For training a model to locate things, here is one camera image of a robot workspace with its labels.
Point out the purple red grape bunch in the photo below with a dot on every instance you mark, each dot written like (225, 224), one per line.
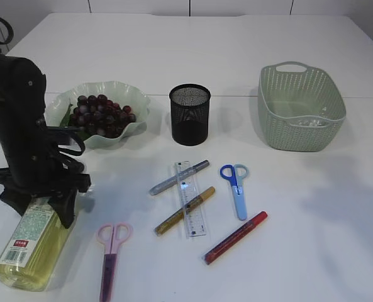
(98, 115)

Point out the light green wavy plate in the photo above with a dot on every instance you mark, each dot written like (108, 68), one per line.
(121, 93)

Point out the red glitter marker pen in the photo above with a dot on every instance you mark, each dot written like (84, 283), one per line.
(234, 237)

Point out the black mesh pen cup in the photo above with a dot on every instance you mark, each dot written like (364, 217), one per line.
(189, 113)

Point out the light green woven basket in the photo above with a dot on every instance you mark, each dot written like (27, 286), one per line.
(284, 96)

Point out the gold glitter marker pen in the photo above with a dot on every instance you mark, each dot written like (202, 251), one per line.
(183, 214)

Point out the silver glitter marker pen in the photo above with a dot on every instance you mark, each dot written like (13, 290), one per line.
(179, 176)

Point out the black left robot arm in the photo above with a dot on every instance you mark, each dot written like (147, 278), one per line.
(41, 159)

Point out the clear plastic ruler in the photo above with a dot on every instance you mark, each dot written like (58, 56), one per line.
(194, 222)

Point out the clear plastic sheet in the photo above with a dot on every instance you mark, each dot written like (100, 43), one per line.
(310, 121)

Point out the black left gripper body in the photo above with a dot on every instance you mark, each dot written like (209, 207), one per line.
(25, 187)

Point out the pink scissors with sheath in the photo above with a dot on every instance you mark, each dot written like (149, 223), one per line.
(112, 236)

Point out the blue scissors with sheath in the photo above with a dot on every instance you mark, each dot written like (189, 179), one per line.
(235, 174)

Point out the yellow tea plastic bottle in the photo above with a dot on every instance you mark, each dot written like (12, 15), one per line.
(29, 258)

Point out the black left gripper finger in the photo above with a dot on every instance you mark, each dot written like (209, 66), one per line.
(63, 202)
(16, 200)

